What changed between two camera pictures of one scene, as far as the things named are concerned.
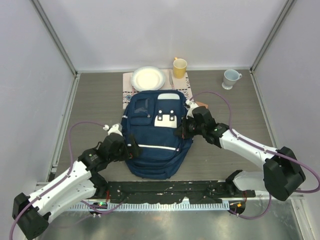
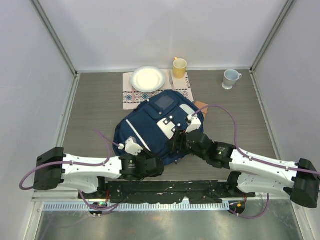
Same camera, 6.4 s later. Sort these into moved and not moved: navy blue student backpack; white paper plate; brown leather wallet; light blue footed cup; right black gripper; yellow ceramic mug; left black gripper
Moved: navy blue student backpack; left black gripper; right black gripper
Not moved: white paper plate; yellow ceramic mug; light blue footed cup; brown leather wallet
